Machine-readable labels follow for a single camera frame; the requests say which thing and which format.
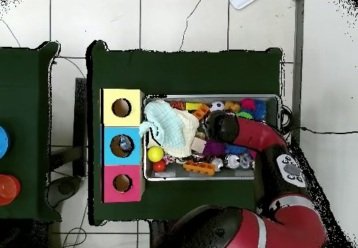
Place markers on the white flat object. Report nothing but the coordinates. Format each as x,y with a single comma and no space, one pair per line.
242,2

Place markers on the crushed clear plastic bottle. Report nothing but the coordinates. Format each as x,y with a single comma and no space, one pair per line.
125,143

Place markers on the purple spiky ball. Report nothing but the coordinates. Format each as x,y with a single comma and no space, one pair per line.
214,148

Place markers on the cream waffle cloth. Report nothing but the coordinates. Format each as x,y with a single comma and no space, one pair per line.
188,127

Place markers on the yellow ball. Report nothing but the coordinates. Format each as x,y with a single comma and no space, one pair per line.
155,153

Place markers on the green covered side table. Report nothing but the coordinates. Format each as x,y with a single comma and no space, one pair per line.
25,91

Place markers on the mint waffle cloth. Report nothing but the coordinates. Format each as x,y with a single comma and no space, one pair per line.
165,125

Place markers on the blue spiky toy with eyes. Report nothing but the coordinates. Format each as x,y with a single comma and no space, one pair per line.
236,149

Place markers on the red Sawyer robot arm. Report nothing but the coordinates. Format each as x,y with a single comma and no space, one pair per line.
257,133

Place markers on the blue cup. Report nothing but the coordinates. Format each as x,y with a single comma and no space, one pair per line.
3,141

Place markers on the red ball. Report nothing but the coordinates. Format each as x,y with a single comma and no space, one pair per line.
159,166

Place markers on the orange flat toy plate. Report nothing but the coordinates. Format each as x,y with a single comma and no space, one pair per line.
200,167

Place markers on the grey metal rail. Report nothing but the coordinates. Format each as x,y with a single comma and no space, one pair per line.
298,35

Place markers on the dark green table cloth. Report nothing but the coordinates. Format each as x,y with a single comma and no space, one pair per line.
181,72

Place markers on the wooden box with three holes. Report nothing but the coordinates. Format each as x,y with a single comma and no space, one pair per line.
134,147

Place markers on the silver drink can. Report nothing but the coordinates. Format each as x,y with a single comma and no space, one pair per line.
232,161

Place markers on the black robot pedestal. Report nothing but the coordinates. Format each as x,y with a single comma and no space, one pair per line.
159,236

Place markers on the red cup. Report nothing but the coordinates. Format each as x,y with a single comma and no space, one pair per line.
8,189

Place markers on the small soccer ball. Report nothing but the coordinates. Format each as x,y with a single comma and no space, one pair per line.
217,106

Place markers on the orange toy brick with pegs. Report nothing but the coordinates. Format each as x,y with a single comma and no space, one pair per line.
201,111

